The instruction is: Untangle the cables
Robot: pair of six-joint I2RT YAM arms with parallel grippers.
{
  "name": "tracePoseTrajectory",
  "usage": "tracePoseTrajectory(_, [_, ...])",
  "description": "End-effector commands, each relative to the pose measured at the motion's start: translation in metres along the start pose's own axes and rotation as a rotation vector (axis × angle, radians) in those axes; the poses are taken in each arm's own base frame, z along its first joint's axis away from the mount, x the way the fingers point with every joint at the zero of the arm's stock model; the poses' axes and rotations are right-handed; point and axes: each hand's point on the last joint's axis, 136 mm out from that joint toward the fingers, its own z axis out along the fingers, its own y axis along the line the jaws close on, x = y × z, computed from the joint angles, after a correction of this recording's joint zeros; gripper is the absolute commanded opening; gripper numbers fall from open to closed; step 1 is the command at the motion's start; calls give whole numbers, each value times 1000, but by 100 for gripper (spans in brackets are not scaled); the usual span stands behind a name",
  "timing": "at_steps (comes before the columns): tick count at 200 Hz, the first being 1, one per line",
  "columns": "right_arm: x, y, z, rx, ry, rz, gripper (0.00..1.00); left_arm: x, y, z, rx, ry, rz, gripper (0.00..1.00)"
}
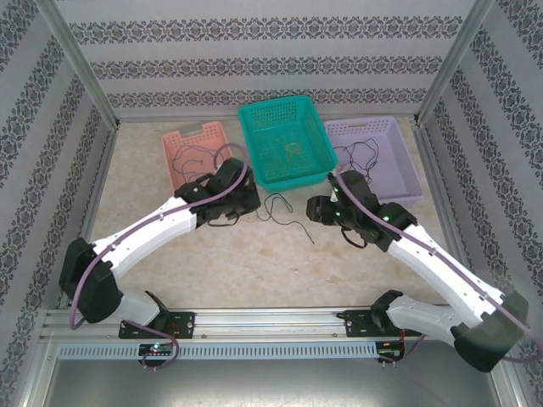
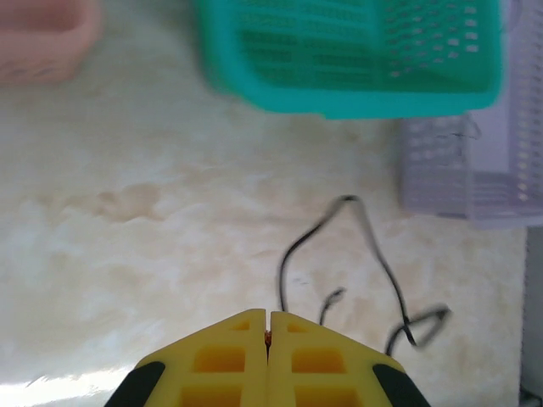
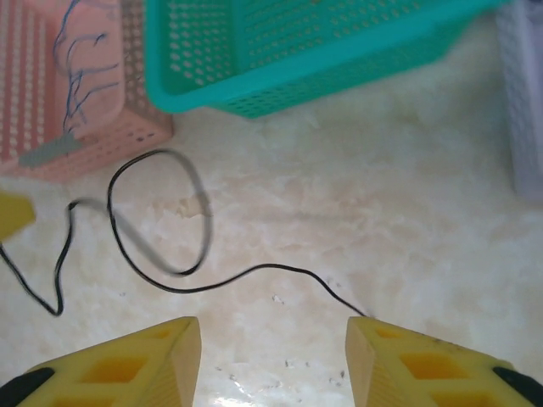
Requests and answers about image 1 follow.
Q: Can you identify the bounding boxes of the wide aluminium mounting rail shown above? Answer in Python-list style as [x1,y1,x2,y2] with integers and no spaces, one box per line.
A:
[40,307,504,340]

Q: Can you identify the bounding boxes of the pink perforated plastic basket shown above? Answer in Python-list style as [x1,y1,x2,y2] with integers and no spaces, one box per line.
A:
[160,121,241,196]

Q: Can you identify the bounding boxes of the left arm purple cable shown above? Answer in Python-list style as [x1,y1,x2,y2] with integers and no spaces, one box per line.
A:
[69,142,249,373]

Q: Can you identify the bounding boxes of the aluminium side rail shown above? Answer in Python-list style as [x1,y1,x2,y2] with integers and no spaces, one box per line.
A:
[57,125,122,310]
[413,122,484,306]

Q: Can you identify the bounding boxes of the white slotted cable duct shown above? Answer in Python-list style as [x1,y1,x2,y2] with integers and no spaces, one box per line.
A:
[57,342,378,361]

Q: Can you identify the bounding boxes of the small green circuit board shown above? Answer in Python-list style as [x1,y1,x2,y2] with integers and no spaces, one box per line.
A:
[377,340,406,361]
[138,343,177,357]

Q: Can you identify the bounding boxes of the lavender perforated plastic basket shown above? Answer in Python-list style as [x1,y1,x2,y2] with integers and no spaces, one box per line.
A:
[323,117,426,203]

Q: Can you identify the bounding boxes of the teal perforated plastic basket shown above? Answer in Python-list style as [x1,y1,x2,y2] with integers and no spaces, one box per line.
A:
[237,95,339,192]

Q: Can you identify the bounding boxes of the thin yellow cable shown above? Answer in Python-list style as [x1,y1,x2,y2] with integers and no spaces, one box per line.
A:
[279,135,305,164]

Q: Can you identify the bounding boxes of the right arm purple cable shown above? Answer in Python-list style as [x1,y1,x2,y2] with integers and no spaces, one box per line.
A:
[333,167,543,370]

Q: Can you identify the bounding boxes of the steel sheet panel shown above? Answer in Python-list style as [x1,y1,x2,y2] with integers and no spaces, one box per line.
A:
[42,360,523,407]

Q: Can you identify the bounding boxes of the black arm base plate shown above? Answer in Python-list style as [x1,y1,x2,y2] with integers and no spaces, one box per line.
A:
[118,311,196,340]
[342,309,422,339]

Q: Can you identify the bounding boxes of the left gripper black lead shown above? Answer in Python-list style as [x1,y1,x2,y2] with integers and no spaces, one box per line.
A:
[206,209,241,228]

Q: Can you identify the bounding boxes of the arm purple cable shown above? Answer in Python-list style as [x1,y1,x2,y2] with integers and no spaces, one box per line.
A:
[333,167,543,370]
[69,142,249,373]

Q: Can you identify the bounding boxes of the aluminium frame post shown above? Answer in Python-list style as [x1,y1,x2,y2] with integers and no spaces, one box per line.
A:
[411,0,496,126]
[32,0,121,130]

